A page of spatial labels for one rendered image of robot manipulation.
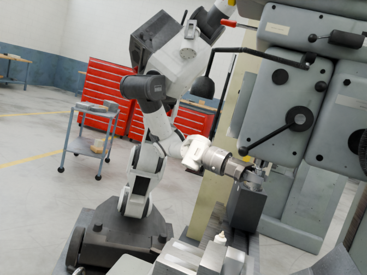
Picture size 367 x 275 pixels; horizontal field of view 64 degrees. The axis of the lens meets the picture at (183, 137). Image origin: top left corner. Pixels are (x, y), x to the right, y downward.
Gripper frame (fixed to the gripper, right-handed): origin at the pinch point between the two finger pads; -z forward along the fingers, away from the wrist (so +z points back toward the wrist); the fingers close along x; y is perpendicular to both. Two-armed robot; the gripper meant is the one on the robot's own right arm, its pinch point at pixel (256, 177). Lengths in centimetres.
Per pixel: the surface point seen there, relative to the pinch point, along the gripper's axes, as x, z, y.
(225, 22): 1, 27, -46
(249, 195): 31.4, 7.9, 16.9
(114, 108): 201, 259, 38
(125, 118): 358, 376, 83
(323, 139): -7.5, -15.3, -18.2
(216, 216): 32, 20, 34
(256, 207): 33.5, 4.0, 21.4
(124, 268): -6, 36, 54
